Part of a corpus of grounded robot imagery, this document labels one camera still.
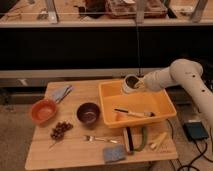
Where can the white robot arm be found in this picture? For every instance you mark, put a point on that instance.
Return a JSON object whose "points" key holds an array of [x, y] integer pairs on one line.
{"points": [[187, 74]]}

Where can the green metal cup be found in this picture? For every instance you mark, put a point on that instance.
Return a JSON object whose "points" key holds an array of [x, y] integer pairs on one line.
{"points": [[129, 84]]}

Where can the wooden side table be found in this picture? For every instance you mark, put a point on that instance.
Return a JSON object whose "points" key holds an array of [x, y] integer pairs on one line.
{"points": [[74, 151]]}

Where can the brush inside tray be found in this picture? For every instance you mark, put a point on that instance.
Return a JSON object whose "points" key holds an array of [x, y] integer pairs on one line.
{"points": [[128, 112]]}

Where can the wooden scrub brush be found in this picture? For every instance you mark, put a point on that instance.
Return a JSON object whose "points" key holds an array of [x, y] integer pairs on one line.
{"points": [[128, 140]]}

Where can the long background workbench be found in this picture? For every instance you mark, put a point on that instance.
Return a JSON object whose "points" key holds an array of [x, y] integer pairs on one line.
{"points": [[92, 13]]}

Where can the silver fork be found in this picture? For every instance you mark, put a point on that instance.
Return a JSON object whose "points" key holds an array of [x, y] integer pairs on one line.
{"points": [[93, 138]]}

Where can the red tray on workbench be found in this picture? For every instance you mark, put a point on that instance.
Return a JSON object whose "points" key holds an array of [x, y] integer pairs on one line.
{"points": [[121, 9]]}

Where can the orange bowl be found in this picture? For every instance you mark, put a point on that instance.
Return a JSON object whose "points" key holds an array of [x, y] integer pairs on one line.
{"points": [[42, 111]]}

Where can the yellow plastic tray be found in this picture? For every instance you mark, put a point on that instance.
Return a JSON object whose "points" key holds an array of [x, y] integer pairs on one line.
{"points": [[112, 98]]}

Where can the yellow corn piece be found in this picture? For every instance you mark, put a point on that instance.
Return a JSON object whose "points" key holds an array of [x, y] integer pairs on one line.
{"points": [[158, 141]]}

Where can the black foot pedal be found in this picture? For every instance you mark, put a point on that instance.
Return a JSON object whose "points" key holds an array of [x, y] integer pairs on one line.
{"points": [[195, 131]]}

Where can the blue sponge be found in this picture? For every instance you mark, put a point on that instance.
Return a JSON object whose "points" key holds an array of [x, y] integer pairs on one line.
{"points": [[113, 154]]}

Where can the bunch of brown grapes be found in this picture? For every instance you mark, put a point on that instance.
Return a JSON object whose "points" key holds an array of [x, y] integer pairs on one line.
{"points": [[59, 130]]}

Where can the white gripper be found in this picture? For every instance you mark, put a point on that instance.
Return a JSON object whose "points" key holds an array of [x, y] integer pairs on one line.
{"points": [[140, 84]]}

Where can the dark purple bowl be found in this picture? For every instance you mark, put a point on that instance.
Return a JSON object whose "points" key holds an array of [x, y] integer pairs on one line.
{"points": [[88, 113]]}

